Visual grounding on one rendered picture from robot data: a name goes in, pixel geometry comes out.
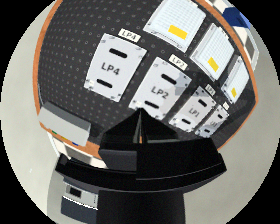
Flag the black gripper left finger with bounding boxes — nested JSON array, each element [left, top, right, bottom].
[[101, 108, 141, 143]]

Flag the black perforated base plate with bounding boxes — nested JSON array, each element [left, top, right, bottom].
[[37, 0, 256, 149]]

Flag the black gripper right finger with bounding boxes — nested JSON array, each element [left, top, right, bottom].
[[141, 107, 180, 143]]

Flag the white control panel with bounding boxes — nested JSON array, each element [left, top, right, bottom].
[[37, 83, 91, 146]]

